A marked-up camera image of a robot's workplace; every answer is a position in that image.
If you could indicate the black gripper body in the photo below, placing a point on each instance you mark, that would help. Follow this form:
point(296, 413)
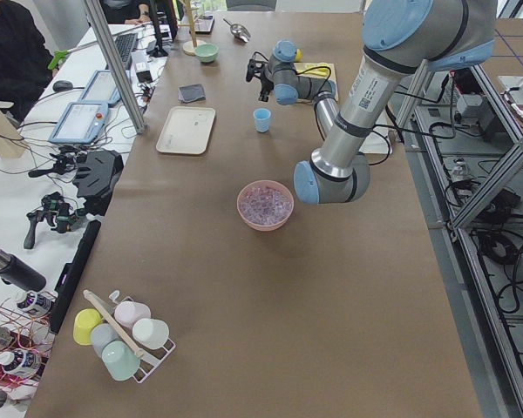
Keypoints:
point(266, 81)

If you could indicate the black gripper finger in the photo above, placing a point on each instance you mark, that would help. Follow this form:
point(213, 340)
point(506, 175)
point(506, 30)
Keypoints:
point(263, 95)

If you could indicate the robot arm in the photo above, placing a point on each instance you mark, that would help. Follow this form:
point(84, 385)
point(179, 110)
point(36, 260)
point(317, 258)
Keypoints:
point(397, 37)

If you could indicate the light blue cup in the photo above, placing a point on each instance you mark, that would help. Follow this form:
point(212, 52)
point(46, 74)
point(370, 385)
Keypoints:
point(262, 119)

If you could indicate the steel ice scoop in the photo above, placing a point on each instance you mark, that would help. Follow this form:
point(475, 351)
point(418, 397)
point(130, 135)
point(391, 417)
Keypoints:
point(238, 31)

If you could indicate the clear ice cube pile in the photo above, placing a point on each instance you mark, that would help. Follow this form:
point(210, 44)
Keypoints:
point(264, 205)

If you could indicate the pink cup on rack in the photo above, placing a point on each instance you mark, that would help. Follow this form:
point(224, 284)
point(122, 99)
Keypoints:
point(128, 312)

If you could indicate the white cup on rack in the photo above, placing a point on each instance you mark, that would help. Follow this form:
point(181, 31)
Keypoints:
point(151, 333)

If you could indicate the white cup drying rack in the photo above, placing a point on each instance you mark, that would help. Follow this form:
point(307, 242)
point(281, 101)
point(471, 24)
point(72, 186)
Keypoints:
point(150, 359)

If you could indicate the yellow cup on rack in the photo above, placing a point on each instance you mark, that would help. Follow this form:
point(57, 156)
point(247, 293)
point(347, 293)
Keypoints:
point(85, 321)

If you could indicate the grey cup on rack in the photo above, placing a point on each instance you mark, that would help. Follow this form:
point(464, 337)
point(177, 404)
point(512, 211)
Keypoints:
point(102, 335)

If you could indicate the mint cup on rack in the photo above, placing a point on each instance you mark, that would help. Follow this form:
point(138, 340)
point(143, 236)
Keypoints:
point(120, 360)

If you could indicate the wooden cutting board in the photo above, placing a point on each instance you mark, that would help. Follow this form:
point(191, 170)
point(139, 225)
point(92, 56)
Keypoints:
point(322, 78)

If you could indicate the yellow plastic knife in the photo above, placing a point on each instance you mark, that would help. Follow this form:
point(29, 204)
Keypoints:
point(319, 69)

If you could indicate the mint green bowl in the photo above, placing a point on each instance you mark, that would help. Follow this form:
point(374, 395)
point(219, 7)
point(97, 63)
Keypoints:
point(206, 53)

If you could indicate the grey folded cloth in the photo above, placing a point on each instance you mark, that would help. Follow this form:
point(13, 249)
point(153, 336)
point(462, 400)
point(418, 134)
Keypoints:
point(191, 93)

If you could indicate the cream rabbit tray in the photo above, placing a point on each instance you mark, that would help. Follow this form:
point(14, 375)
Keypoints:
point(186, 131)

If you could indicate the wooden glass rack stand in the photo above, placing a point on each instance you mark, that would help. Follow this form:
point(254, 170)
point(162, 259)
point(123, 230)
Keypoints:
point(190, 46)

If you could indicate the pink bowl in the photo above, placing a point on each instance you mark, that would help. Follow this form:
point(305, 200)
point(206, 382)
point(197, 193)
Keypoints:
point(277, 186)

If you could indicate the black keyboard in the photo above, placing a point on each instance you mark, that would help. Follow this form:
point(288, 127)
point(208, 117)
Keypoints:
point(125, 45)

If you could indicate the upper blue teach pendant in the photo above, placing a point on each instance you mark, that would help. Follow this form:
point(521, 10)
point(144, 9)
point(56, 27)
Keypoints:
point(101, 88)

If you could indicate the blue teach pendant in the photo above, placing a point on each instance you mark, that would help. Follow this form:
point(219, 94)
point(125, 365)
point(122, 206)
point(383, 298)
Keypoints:
point(80, 123)
point(101, 88)

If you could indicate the lower blue teach pendant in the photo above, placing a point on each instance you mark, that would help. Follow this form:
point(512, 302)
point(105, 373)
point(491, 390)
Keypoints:
point(80, 123)

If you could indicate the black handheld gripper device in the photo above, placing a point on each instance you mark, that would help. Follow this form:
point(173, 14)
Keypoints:
point(59, 215)

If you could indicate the seated person in black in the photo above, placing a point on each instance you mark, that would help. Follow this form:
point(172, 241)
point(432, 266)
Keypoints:
point(24, 59)

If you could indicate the black flat bar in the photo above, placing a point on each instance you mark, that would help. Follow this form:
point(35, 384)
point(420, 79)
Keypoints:
point(70, 276)

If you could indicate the black thermos bottle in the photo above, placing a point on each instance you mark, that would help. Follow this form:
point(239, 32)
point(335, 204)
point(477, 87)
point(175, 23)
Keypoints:
point(15, 272)

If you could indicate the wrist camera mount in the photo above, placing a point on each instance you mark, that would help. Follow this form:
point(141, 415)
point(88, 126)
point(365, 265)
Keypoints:
point(255, 69)

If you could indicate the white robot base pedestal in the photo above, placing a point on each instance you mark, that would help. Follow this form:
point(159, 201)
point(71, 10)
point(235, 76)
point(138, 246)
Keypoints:
point(377, 142)

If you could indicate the aluminium frame post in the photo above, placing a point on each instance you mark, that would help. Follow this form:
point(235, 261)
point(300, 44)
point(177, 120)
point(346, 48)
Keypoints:
point(104, 37)

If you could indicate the black bracket plate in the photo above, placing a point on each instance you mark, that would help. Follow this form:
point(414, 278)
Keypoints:
point(96, 176)

